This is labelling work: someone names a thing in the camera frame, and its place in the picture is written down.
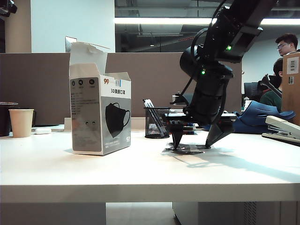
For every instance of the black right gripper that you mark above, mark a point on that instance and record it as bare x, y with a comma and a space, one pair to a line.
206, 107

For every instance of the black mask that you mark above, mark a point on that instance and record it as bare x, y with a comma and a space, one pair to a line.
189, 150

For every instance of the grey white mask box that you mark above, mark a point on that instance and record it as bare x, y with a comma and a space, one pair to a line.
89, 117

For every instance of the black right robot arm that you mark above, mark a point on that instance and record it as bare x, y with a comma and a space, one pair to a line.
234, 28

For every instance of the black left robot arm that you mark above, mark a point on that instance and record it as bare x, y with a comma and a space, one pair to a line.
7, 7

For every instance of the brown cardboard box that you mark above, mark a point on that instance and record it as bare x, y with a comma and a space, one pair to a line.
291, 98

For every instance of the clear plastic marker tray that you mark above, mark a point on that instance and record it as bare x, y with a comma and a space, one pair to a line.
175, 111

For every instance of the black mesh pen holder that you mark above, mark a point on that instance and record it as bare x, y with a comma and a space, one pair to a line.
152, 131

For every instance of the black white-capped pen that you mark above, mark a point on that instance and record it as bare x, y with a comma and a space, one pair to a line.
150, 103
145, 103

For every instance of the brown desk divider panel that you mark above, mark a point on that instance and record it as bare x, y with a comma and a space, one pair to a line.
152, 77

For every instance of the person in green shirt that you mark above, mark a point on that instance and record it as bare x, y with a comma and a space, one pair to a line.
272, 100

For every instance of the grey black stapler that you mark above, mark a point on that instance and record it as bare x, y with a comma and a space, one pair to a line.
281, 124

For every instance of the black angled stand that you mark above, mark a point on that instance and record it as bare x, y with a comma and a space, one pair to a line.
272, 85

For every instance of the white ceiling light strip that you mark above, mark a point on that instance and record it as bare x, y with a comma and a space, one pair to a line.
164, 21

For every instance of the person in dark top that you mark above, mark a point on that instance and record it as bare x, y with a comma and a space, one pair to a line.
287, 44

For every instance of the white earbud case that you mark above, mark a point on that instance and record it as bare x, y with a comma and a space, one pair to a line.
42, 130

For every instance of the tan paper cup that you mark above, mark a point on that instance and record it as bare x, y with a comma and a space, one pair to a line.
21, 124

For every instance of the dark cylindrical container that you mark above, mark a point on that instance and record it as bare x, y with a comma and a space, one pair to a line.
4, 119

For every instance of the silver wall plate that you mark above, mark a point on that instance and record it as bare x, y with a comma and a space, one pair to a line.
69, 44

